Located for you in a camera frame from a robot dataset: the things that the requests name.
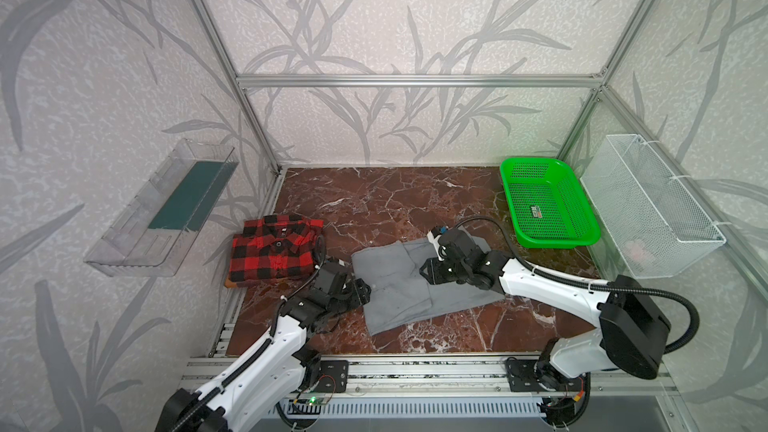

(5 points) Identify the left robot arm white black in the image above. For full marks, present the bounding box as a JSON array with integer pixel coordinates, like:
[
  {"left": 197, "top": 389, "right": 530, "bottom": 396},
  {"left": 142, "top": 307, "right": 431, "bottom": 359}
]
[{"left": 155, "top": 238, "right": 371, "bottom": 431}]

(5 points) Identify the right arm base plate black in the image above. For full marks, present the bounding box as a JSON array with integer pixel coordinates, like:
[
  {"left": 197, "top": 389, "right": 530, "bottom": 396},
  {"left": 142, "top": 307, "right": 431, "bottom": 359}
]
[{"left": 504, "top": 357, "right": 583, "bottom": 395}]

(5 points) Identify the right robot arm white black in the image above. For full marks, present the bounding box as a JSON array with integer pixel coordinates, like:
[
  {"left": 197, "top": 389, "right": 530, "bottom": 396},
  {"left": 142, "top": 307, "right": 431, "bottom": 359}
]
[{"left": 419, "top": 224, "right": 701, "bottom": 391}]

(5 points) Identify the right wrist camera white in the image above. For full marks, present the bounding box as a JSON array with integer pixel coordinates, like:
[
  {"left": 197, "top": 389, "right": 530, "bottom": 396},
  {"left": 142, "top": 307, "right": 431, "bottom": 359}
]
[{"left": 427, "top": 225, "right": 449, "bottom": 243}]

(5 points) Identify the green plastic basket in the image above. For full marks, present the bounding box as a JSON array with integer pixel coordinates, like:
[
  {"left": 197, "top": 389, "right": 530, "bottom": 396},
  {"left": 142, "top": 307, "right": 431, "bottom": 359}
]
[{"left": 500, "top": 157, "right": 601, "bottom": 249}]

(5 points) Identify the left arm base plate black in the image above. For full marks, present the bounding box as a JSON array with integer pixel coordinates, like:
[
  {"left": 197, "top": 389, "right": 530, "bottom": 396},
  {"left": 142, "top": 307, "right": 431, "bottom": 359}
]
[{"left": 300, "top": 360, "right": 350, "bottom": 393}]

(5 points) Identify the red black plaid folded shirt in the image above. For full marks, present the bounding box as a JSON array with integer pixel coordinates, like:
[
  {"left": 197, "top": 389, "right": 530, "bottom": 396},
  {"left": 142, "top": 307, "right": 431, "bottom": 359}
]
[{"left": 225, "top": 214, "right": 325, "bottom": 288}]

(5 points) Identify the grey long sleeve shirt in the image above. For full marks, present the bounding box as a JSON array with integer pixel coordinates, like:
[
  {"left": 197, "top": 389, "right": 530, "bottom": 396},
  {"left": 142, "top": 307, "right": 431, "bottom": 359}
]
[{"left": 351, "top": 238, "right": 504, "bottom": 336}]

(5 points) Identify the white wire mesh basket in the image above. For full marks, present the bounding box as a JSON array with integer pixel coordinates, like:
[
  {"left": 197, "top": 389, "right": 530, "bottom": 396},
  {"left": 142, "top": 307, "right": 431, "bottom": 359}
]
[{"left": 581, "top": 134, "right": 726, "bottom": 279}]

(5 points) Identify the pink item in wire basket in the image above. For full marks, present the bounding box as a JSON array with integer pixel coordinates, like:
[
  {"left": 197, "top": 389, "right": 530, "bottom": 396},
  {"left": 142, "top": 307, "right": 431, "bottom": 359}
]
[{"left": 622, "top": 240, "right": 655, "bottom": 263}]

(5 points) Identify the aluminium front rail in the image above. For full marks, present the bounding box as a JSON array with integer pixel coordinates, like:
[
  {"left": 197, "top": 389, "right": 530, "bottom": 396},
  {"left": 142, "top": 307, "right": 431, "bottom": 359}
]
[{"left": 179, "top": 355, "right": 682, "bottom": 400}]

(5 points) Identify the clear plastic wall bin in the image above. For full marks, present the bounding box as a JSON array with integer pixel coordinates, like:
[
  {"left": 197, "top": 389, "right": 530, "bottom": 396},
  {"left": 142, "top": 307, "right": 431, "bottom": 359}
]
[{"left": 84, "top": 139, "right": 239, "bottom": 278}]

